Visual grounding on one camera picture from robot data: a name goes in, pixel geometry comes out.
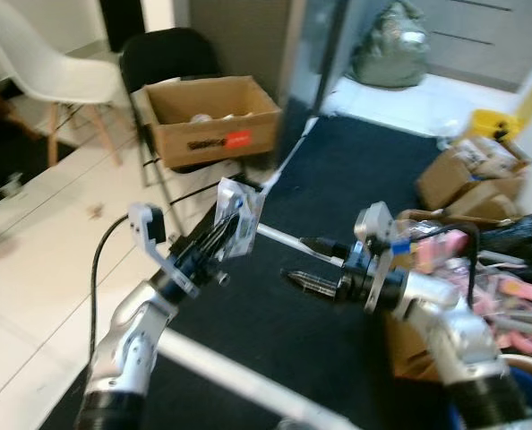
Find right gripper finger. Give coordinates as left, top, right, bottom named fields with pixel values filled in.
left=284, top=271, right=343, bottom=299
left=297, top=236, right=355, bottom=259

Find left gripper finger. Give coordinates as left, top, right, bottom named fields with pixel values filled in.
left=187, top=213, right=238, bottom=262
left=202, top=224, right=245, bottom=274

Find white plastic package blue print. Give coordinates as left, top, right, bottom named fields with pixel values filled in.
left=214, top=177, right=265, bottom=261

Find yellow plastic bin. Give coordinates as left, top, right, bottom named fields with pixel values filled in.
left=469, top=107, right=523, bottom=145

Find long white floor tape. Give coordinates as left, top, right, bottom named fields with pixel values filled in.
left=255, top=222, right=349, bottom=268

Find open cardboard box red label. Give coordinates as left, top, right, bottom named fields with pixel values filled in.
left=143, top=76, right=282, bottom=171

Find plain brown cardboard box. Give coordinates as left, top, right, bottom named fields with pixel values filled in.
left=416, top=139, right=531, bottom=221

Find pink plastic packaging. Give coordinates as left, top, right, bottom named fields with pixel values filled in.
left=408, top=219, right=532, bottom=356

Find black plastic bag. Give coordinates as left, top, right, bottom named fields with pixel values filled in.
left=476, top=213, right=532, bottom=266

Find black folding chair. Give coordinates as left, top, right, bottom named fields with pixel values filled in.
left=120, top=27, right=249, bottom=212

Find grey door panel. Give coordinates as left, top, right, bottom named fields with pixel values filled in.
left=188, top=0, right=296, bottom=101

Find grey-green plastic bag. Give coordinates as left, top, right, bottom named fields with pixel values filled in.
left=351, top=0, right=431, bottom=89

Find black floor mat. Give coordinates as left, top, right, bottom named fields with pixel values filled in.
left=0, top=85, right=79, bottom=212

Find white chair wooden legs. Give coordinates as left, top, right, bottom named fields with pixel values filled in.
left=0, top=0, right=129, bottom=168

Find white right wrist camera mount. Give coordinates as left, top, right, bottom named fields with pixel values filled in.
left=352, top=203, right=399, bottom=314

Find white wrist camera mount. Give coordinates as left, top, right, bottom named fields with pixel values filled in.
left=352, top=203, right=399, bottom=314
left=127, top=203, right=200, bottom=298

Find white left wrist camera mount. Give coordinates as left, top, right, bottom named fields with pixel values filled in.
left=127, top=203, right=200, bottom=298

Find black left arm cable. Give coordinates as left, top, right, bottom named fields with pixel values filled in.
left=89, top=213, right=133, bottom=359

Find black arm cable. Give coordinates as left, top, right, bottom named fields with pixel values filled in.
left=405, top=222, right=482, bottom=310
left=89, top=213, right=133, bottom=359

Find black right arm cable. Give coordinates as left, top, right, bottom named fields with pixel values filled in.
left=405, top=222, right=482, bottom=310

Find metal door frame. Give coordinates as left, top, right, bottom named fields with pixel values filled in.
left=279, top=0, right=353, bottom=119

